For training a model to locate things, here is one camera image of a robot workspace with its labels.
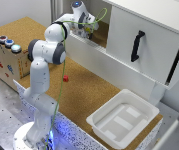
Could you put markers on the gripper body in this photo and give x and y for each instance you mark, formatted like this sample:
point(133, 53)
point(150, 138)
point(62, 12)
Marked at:
point(87, 27)

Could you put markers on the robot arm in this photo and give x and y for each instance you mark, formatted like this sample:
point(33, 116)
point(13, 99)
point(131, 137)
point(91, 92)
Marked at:
point(40, 71)

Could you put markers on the wooden drawer box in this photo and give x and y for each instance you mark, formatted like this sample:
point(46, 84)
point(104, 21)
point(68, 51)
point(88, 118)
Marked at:
point(12, 46)

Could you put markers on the pink block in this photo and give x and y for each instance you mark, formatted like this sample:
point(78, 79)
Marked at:
point(65, 78)

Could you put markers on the white cabinet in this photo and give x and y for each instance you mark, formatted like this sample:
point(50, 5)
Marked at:
point(149, 40)

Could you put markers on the white sliding door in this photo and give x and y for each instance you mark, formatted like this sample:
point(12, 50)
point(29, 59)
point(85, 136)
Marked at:
point(155, 46)

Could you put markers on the green button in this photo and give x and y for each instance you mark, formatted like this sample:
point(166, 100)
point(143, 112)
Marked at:
point(16, 48)

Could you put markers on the blue button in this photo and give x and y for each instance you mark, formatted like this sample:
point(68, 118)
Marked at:
point(9, 42)

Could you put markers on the red button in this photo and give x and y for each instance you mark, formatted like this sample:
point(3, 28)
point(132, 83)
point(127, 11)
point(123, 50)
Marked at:
point(3, 39)

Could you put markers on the white plastic box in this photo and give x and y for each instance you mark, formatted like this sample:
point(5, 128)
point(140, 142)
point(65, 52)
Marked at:
point(122, 118)

